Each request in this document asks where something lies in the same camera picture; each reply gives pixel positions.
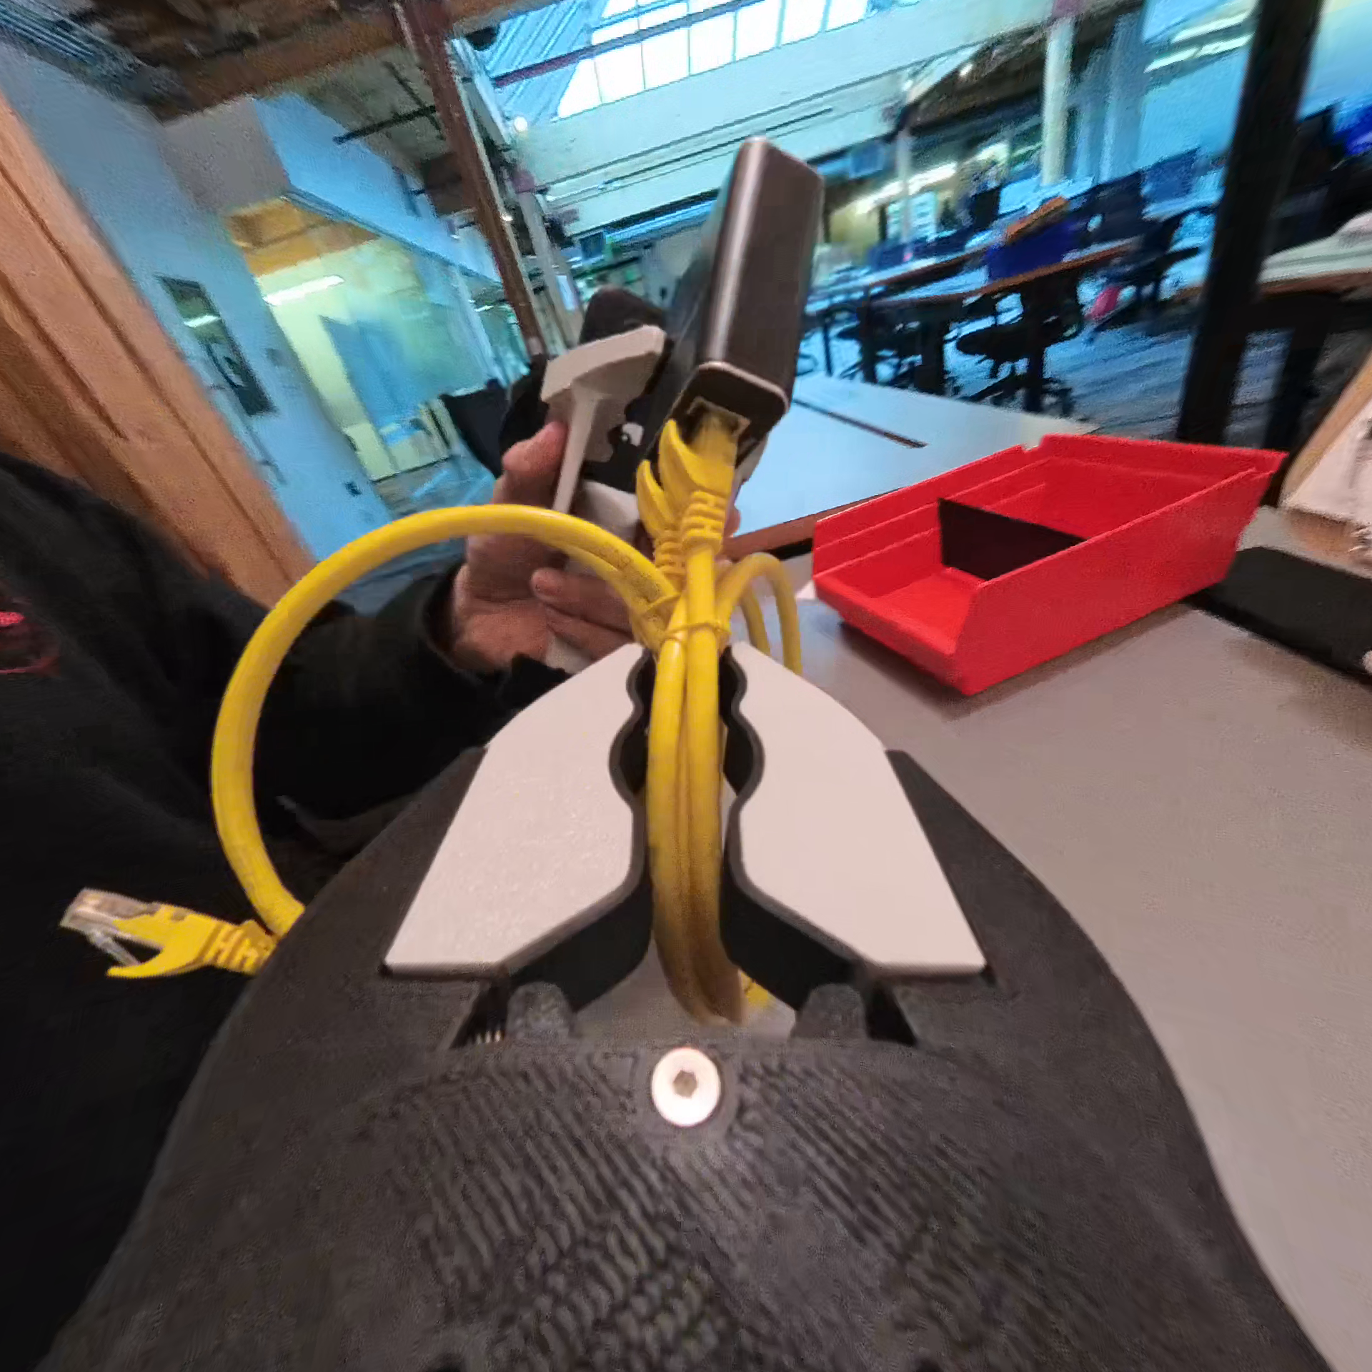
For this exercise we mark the black ethernet splitter box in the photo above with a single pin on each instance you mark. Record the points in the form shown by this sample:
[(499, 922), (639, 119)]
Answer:
[(751, 269)]

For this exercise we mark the person's left hand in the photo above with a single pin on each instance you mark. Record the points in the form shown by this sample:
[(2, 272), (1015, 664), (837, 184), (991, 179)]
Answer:
[(504, 600)]

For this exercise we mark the red plastic bin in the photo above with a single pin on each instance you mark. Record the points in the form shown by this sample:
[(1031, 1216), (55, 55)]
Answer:
[(1072, 633)]

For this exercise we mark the black bin divider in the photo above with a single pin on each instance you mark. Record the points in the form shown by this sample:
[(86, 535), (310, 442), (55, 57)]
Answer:
[(997, 537)]

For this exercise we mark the black flat case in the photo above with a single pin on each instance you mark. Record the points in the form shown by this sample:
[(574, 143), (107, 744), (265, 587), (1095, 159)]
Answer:
[(1298, 612)]

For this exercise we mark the dark wooden desk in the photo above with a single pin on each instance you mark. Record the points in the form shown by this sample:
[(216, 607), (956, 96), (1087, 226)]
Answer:
[(1018, 269)]

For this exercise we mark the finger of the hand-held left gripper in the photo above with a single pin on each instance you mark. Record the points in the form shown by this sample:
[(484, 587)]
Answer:
[(600, 370)]

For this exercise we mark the black office chair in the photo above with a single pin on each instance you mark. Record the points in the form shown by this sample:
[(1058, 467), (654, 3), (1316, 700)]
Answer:
[(1018, 344)]

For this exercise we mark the black stand pole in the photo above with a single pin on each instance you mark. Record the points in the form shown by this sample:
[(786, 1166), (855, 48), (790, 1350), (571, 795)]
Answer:
[(1249, 215)]

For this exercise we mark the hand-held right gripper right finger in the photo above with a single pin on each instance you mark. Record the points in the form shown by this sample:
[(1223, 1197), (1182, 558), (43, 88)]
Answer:
[(847, 847)]

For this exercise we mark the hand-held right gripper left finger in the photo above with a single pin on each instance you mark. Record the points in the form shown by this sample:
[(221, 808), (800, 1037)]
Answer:
[(515, 847)]

